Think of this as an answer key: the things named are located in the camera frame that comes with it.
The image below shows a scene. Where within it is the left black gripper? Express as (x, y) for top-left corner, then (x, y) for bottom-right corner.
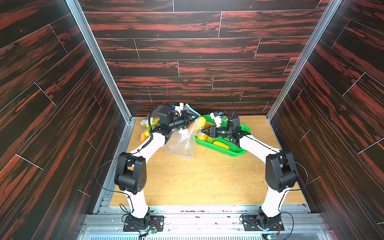
(166, 112), (198, 132)

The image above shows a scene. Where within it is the yellow mango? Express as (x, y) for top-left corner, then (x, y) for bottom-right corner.
(213, 141), (230, 150)

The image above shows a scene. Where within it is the clear zip bag blue zipper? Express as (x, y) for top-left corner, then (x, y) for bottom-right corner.
(139, 111), (160, 143)

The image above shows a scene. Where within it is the orange mango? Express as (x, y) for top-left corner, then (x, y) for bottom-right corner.
(189, 117), (207, 133)

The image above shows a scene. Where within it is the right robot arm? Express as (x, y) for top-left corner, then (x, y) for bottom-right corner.
(202, 112), (298, 226)

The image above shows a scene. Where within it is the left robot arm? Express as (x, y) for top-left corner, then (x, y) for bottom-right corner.
(115, 104), (197, 220)

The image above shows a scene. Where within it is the green plastic basket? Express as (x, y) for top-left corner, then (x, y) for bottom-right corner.
(195, 113), (251, 157)

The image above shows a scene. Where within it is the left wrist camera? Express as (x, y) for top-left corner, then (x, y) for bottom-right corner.
(171, 103), (185, 117)

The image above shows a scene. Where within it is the left black cable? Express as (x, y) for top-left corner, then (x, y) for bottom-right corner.
(140, 104), (166, 151)

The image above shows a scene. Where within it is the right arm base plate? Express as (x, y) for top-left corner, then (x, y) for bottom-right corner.
(239, 214), (285, 232)

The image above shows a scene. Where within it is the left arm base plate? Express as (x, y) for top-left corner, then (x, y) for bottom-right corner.
(123, 215), (165, 234)

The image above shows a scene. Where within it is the aluminium front rail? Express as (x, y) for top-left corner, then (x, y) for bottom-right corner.
(78, 204), (334, 240)

